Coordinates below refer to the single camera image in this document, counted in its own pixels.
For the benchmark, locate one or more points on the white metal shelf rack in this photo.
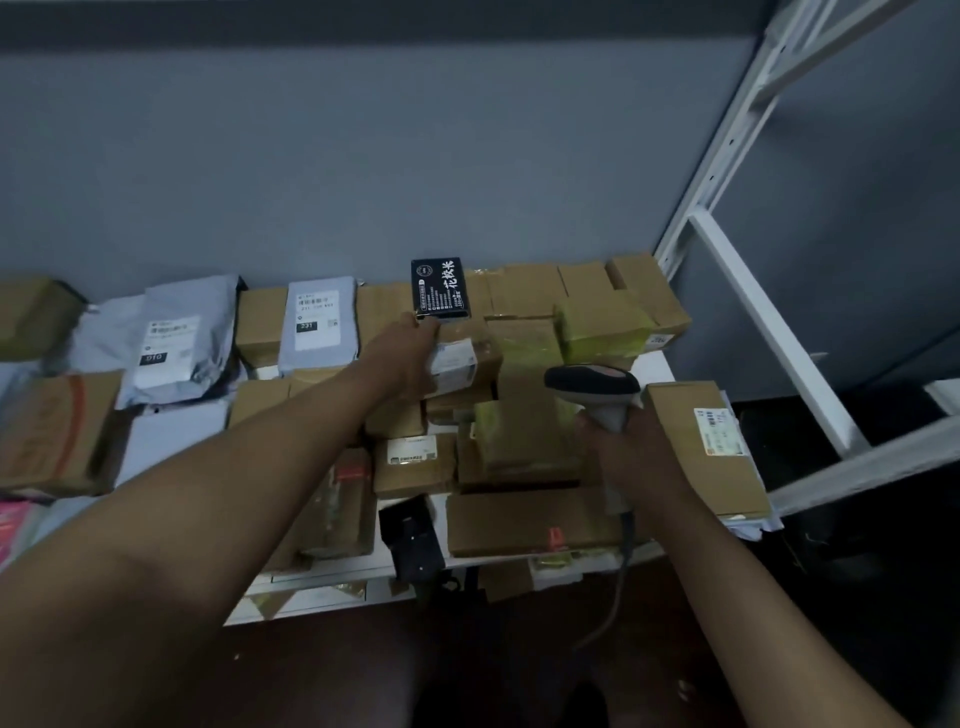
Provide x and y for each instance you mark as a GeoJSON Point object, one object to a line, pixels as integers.
{"type": "Point", "coordinates": [780, 337]}

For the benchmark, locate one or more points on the small white-labelled cardboard box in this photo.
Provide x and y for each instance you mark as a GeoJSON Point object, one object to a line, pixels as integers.
{"type": "Point", "coordinates": [461, 364]}

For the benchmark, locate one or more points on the small grey mailer bag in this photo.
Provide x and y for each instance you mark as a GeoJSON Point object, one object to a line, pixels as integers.
{"type": "Point", "coordinates": [319, 322]}

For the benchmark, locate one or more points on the black scanner stand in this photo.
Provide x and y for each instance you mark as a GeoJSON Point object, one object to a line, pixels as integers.
{"type": "Point", "coordinates": [409, 536]}

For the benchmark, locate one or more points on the person's right forearm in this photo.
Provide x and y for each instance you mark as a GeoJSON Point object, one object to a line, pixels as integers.
{"type": "Point", "coordinates": [750, 615]}

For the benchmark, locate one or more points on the person's right hand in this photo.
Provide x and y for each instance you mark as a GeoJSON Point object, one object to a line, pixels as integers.
{"type": "Point", "coordinates": [637, 461]}

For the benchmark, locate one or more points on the person's right thumb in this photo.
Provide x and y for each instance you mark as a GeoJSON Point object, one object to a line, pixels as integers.
{"type": "Point", "coordinates": [589, 442]}

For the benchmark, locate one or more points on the large grey mailer bag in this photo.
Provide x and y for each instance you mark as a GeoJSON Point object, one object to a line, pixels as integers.
{"type": "Point", "coordinates": [184, 337]}

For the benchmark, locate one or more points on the pink packet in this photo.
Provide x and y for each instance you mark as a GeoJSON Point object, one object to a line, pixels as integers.
{"type": "Point", "coordinates": [10, 529]}

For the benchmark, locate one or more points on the white plastic mailer bag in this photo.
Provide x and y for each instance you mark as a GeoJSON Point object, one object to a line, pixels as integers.
{"type": "Point", "coordinates": [176, 442]}

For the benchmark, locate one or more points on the black box with white print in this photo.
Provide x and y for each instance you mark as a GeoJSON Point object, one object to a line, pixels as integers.
{"type": "Point", "coordinates": [441, 289]}

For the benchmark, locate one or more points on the pile of brown cardboard parcels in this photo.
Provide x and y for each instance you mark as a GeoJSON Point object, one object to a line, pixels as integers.
{"type": "Point", "coordinates": [525, 519]}

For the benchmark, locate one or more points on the person's left hand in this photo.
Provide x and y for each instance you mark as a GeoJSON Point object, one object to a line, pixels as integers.
{"type": "Point", "coordinates": [394, 364]}

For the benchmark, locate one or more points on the person's left thumb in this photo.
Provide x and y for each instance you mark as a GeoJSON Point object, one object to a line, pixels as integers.
{"type": "Point", "coordinates": [424, 325]}

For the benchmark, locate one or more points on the person's left forearm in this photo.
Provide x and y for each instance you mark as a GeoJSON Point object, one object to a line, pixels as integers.
{"type": "Point", "coordinates": [187, 540]}

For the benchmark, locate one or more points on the grey barcode scanner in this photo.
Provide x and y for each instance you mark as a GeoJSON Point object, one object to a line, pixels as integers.
{"type": "Point", "coordinates": [596, 384]}

